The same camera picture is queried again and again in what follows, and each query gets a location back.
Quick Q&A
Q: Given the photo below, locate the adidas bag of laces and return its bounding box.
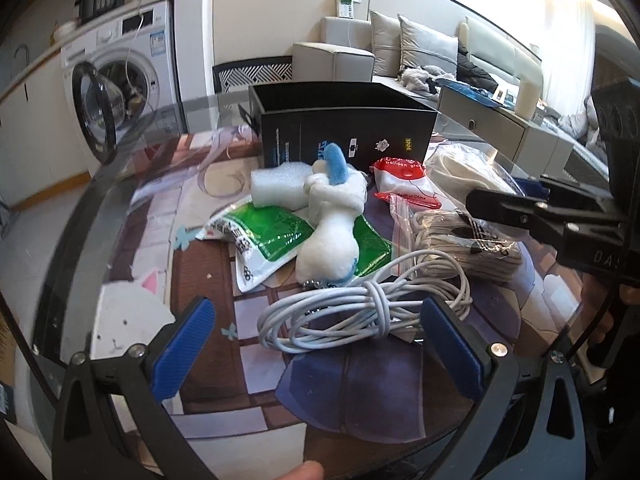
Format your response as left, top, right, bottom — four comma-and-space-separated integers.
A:
390, 194, 523, 283

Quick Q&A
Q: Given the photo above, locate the red white packet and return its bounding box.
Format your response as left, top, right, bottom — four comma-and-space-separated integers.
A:
371, 157, 442, 209

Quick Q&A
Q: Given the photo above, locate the white cable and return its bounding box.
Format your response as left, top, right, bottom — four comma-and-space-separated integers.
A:
256, 249, 474, 354

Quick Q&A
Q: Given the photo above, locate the white plush toy blue ear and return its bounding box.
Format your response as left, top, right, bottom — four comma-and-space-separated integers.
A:
295, 143, 368, 285

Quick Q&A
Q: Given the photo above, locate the white foam block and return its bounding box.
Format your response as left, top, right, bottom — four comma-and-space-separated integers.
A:
250, 162, 312, 211

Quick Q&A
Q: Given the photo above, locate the green white snack packet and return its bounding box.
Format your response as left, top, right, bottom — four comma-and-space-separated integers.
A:
196, 196, 314, 292

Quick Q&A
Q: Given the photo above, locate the person's right hand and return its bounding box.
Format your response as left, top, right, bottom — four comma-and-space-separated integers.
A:
580, 274, 614, 344

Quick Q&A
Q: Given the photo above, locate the grey side cabinet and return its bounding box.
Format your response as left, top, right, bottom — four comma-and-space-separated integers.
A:
438, 88, 573, 177

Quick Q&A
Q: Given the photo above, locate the white plastic bag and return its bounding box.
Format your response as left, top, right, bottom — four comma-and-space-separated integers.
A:
424, 142, 524, 211

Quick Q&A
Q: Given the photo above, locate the white cylinder on cabinet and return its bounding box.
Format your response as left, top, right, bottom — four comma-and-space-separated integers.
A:
514, 79, 540, 120

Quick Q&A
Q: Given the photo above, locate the black jacket on sofa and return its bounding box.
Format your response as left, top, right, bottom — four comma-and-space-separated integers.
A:
457, 41, 498, 93

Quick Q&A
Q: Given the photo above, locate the anime print table mat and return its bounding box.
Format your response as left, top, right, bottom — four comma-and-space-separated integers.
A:
89, 127, 586, 480

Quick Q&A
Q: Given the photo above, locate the black cardboard box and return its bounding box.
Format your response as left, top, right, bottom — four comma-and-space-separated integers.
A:
239, 81, 437, 171

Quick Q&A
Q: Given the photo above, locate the grey cushion right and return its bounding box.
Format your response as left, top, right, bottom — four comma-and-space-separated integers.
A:
398, 14, 458, 74

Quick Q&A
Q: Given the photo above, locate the grey cushion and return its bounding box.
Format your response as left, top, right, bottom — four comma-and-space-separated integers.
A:
370, 11, 401, 77
398, 14, 458, 74

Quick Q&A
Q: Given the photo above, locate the grey cushion left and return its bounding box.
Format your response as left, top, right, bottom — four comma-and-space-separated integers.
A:
370, 11, 401, 77

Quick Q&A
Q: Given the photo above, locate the beige sofa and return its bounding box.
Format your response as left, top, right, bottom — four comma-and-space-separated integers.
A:
292, 8, 601, 162

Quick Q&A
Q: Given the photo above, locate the black patterned chair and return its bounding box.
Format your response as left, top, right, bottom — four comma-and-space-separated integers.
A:
213, 55, 293, 94

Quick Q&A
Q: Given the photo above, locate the white washing machine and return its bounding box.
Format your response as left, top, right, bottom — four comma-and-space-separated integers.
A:
61, 0, 186, 174

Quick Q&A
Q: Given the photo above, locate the white bowl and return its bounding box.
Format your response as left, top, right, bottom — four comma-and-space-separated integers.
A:
51, 20, 78, 44

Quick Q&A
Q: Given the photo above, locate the white wall phone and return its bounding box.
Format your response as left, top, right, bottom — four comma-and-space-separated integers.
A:
335, 0, 356, 20

